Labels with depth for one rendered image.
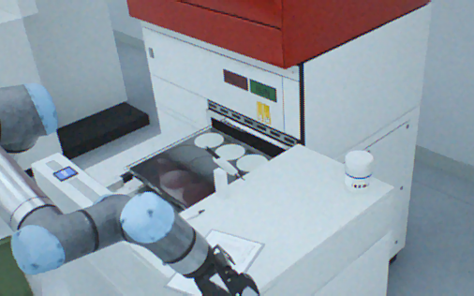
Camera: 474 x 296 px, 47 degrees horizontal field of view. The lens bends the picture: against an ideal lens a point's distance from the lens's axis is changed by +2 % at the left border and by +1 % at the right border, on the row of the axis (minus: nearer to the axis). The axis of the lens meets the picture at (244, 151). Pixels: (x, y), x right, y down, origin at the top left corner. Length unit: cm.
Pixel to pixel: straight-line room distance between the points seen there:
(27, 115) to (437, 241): 213
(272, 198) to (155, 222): 64
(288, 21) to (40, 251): 90
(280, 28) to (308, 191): 45
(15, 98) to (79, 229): 40
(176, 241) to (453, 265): 199
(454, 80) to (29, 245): 255
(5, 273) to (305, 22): 100
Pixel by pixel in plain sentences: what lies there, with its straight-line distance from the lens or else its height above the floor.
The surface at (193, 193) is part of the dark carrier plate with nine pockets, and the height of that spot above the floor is 90.
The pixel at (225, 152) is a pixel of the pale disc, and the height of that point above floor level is 90.
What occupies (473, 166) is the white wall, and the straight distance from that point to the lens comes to 324.
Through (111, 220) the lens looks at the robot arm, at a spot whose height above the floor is 128.
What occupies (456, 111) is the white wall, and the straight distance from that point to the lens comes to 315.
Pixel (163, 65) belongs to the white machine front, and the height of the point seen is 104.
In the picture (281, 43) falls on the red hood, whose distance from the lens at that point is 150.
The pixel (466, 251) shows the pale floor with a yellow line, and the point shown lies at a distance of 282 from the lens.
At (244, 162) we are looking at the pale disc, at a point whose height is 90.
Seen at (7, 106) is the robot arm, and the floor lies 137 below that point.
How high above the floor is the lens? 183
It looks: 32 degrees down
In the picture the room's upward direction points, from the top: 5 degrees counter-clockwise
